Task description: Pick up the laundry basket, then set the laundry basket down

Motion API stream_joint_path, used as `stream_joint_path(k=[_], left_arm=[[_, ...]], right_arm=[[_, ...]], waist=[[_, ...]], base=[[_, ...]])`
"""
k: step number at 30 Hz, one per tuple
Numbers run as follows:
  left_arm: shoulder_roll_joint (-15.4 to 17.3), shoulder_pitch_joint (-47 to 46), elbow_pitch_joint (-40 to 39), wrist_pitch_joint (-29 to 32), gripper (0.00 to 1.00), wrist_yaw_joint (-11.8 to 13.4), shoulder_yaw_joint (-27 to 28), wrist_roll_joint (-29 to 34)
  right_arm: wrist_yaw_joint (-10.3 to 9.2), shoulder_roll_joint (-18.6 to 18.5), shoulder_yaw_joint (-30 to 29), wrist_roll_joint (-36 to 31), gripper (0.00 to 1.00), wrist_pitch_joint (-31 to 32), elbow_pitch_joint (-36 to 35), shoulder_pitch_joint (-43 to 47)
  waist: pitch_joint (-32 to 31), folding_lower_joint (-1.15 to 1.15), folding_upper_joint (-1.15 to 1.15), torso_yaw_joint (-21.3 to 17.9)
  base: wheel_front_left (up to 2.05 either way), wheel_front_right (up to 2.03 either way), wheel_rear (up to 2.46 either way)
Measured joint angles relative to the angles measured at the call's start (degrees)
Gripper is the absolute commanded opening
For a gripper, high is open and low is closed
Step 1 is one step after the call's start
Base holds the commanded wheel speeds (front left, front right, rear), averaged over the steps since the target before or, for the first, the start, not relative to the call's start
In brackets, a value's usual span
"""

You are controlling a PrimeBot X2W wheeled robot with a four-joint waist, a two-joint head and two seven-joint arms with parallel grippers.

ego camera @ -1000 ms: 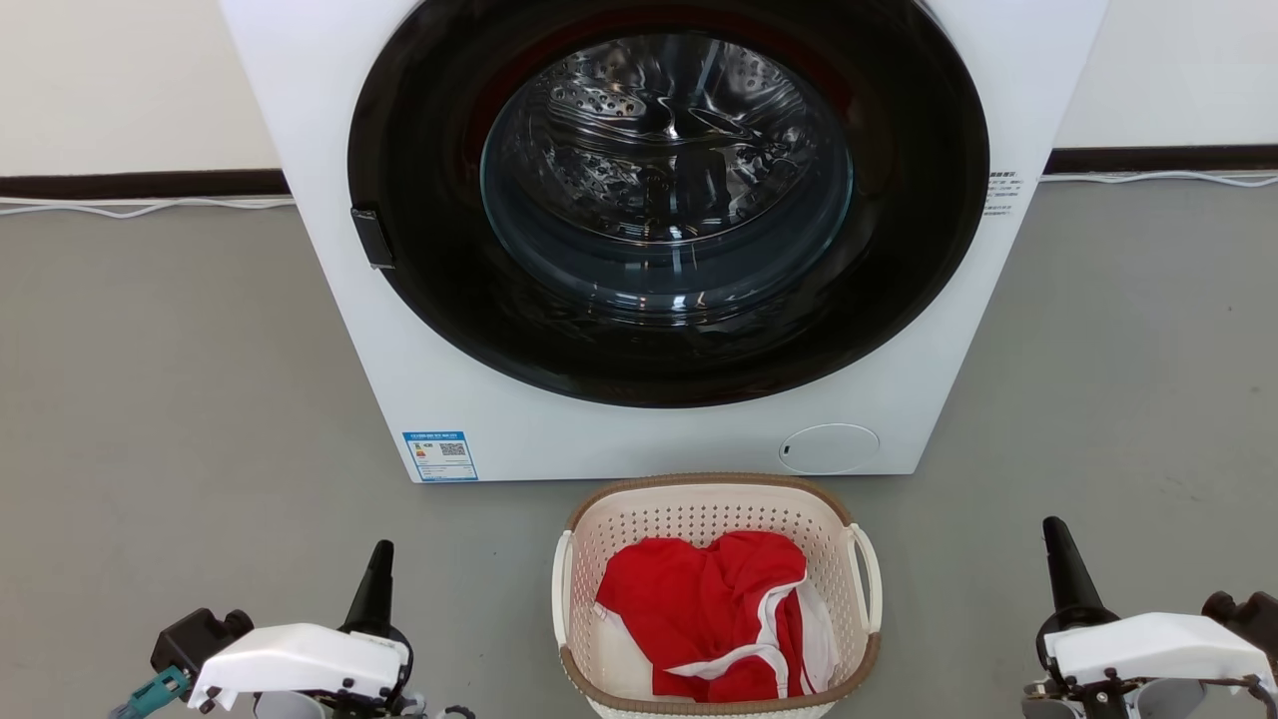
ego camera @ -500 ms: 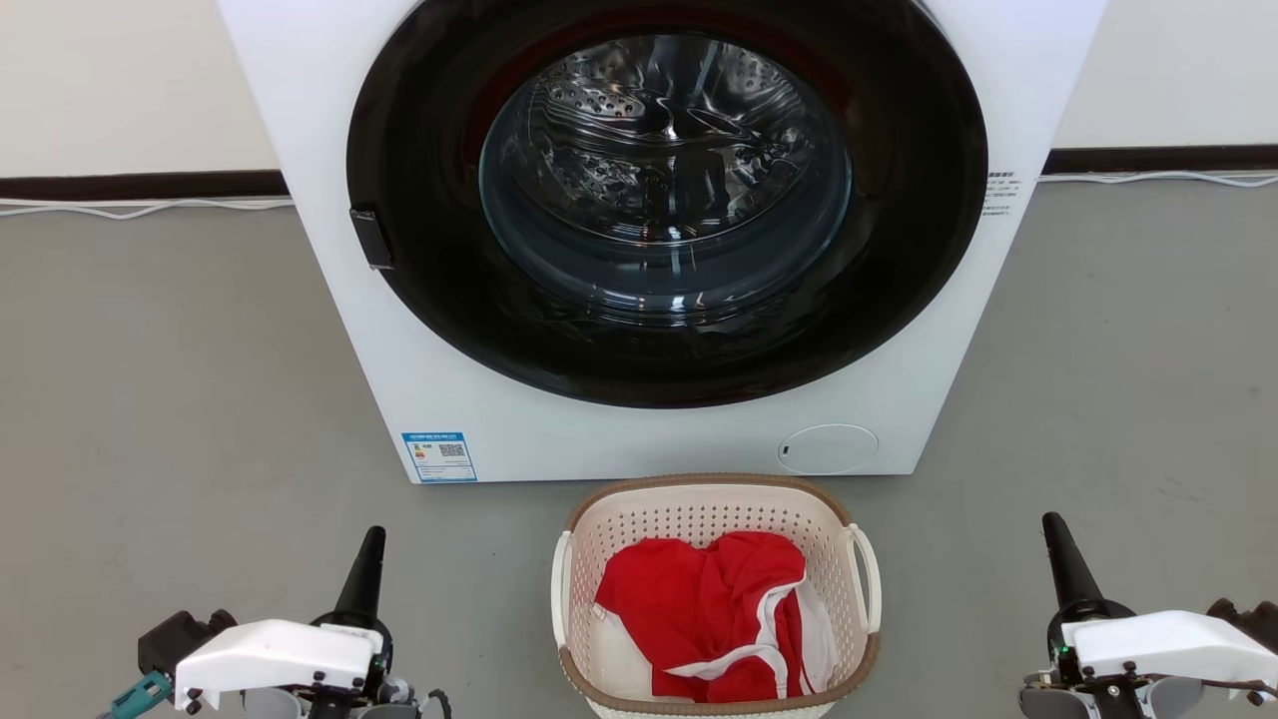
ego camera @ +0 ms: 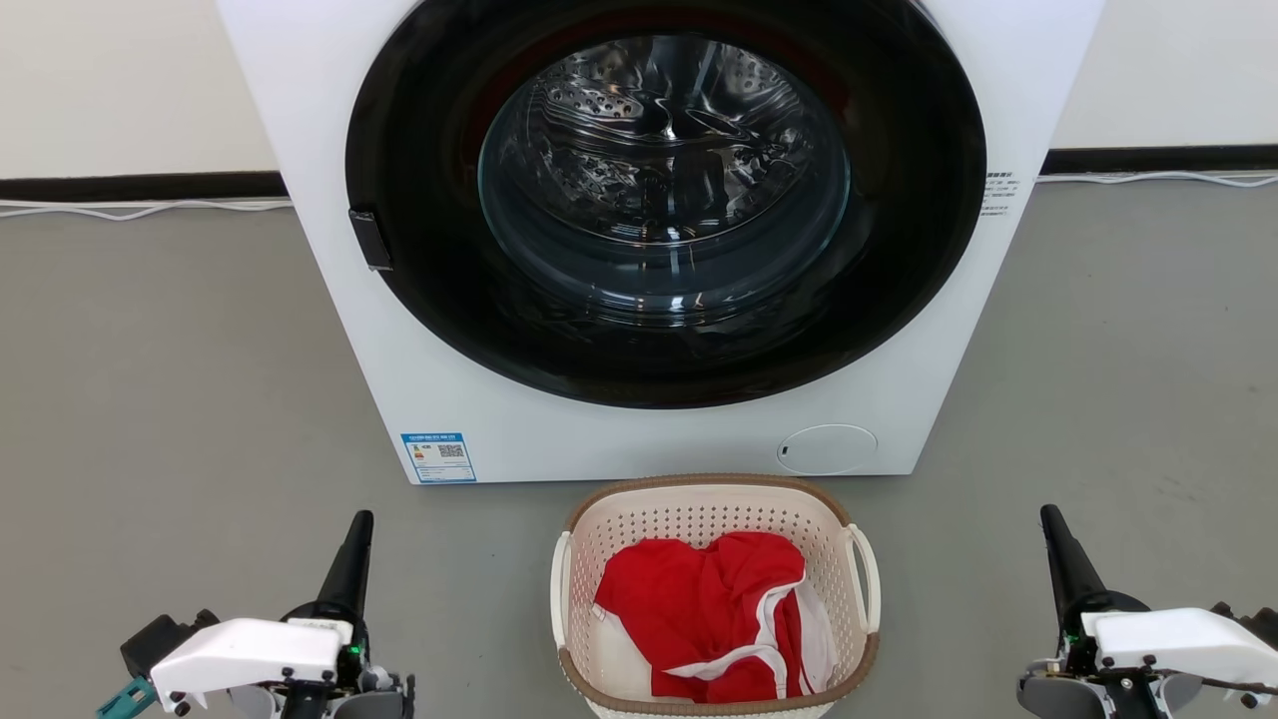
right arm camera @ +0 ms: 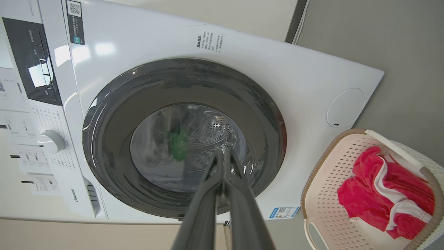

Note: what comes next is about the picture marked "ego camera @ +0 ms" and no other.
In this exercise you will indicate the warning text sticker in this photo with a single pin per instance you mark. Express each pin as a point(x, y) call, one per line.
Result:
point(999, 194)

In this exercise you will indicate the round black glass washer door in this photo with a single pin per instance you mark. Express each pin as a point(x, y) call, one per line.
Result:
point(419, 150)

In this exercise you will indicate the round white filter cover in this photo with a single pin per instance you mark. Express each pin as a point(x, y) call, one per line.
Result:
point(827, 449)

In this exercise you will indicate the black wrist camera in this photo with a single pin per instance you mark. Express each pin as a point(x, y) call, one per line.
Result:
point(1253, 624)
point(155, 639)

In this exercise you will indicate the white front-load washing machine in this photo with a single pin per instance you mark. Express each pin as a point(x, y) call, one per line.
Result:
point(649, 444)

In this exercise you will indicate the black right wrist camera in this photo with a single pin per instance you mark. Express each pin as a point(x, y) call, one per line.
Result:
point(1253, 624)

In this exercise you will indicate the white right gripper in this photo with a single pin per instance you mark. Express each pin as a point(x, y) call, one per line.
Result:
point(1168, 634)

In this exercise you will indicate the blue energy label sticker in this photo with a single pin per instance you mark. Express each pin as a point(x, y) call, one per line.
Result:
point(439, 457)

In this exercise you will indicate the cream perforated plastic laundry basket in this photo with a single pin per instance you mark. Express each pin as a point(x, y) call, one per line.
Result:
point(699, 509)

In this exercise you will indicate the red and white garment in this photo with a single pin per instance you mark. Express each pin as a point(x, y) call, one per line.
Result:
point(679, 599)

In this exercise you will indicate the steel perforated washer drum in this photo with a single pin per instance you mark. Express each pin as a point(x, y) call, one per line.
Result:
point(659, 130)

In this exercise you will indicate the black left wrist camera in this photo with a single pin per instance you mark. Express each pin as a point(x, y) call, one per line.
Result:
point(155, 639)

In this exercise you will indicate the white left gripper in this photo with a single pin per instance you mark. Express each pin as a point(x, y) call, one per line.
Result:
point(250, 649)

